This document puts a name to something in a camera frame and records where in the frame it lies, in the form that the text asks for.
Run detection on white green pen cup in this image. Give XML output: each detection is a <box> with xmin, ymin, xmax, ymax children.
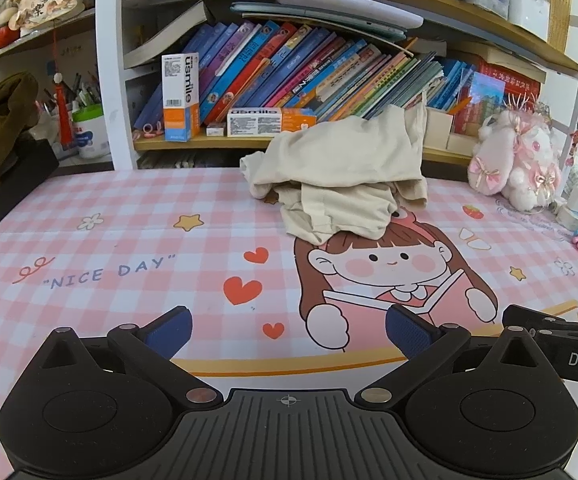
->
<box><xmin>72</xmin><ymin>105</ymin><xmax>113</xmax><ymax>160</ymax></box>

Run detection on pink white plush bunny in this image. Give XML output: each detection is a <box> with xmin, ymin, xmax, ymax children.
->
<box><xmin>468</xmin><ymin>102</ymin><xmax>564</xmax><ymax>212</ymax></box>

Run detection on cream T-shirt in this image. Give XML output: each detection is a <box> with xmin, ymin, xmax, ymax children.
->
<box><xmin>239</xmin><ymin>104</ymin><xmax>430</xmax><ymax>247</ymax></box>

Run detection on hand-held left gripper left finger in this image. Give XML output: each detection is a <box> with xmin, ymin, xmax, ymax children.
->
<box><xmin>29</xmin><ymin>306</ymin><xmax>222</xmax><ymax>409</ymax></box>

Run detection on beige paper boxes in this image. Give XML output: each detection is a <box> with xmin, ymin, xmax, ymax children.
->
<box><xmin>425</xmin><ymin>106</ymin><xmax>476</xmax><ymax>155</ymax></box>

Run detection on red tassel charm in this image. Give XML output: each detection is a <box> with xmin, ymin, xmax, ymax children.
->
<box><xmin>52</xmin><ymin>20</ymin><xmax>73</xmax><ymax>146</ymax></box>

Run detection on tall white orange carton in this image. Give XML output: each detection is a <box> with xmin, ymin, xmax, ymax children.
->
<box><xmin>161</xmin><ymin>52</ymin><xmax>201</xmax><ymax>143</ymax></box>

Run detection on thick grey paperback book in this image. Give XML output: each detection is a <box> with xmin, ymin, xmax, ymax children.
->
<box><xmin>122</xmin><ymin>0</ymin><xmax>216</xmax><ymax>69</ymax></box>

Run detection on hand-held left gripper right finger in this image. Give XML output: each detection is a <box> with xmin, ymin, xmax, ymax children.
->
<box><xmin>358</xmin><ymin>303</ymin><xmax>550</xmax><ymax>409</ymax></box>

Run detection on white tablet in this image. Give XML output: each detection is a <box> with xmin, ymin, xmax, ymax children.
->
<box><xmin>276</xmin><ymin>0</ymin><xmax>425</xmax><ymax>31</ymax></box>

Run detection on long white orange carton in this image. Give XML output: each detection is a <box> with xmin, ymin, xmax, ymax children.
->
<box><xmin>226</xmin><ymin>107</ymin><xmax>318</xmax><ymax>137</ymax></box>

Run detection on row of colourful books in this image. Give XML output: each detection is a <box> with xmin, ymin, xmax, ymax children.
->
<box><xmin>133</xmin><ymin>19</ymin><xmax>476</xmax><ymax>133</ymax></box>

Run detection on white and wooden bookshelf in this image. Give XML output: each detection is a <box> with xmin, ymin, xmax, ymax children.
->
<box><xmin>0</xmin><ymin>0</ymin><xmax>578</xmax><ymax>173</ymax></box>

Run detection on bunch of pens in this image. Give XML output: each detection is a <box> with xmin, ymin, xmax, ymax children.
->
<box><xmin>36</xmin><ymin>71</ymin><xmax>103</xmax><ymax>117</ymax></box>

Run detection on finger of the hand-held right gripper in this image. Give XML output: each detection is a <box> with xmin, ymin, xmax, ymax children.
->
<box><xmin>502</xmin><ymin>304</ymin><xmax>577</xmax><ymax>333</ymax></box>

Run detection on pink checked cartoon desk mat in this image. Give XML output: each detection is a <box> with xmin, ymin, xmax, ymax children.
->
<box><xmin>0</xmin><ymin>166</ymin><xmax>578</xmax><ymax>480</ymax></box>

